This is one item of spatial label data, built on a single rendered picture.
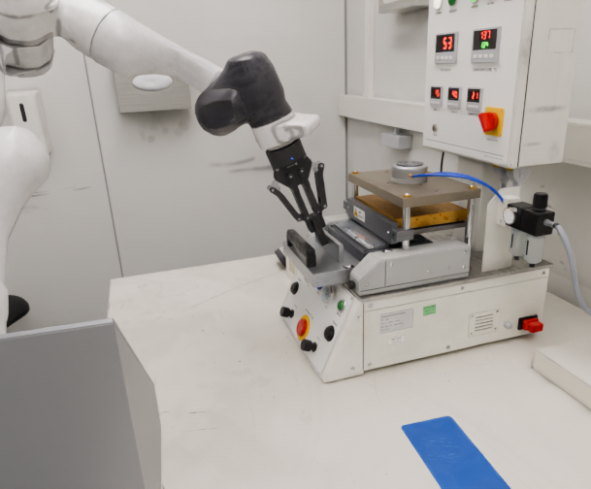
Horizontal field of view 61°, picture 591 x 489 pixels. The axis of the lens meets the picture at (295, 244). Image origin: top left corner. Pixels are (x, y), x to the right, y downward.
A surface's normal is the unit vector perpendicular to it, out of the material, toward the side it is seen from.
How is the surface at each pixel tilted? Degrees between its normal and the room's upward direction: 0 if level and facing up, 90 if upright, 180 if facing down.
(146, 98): 90
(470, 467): 0
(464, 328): 90
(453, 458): 0
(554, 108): 90
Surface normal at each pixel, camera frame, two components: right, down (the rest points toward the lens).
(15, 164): 0.54, 0.29
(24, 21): 0.40, 0.85
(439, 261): 0.30, 0.32
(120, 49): 0.29, 0.58
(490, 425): -0.04, -0.94
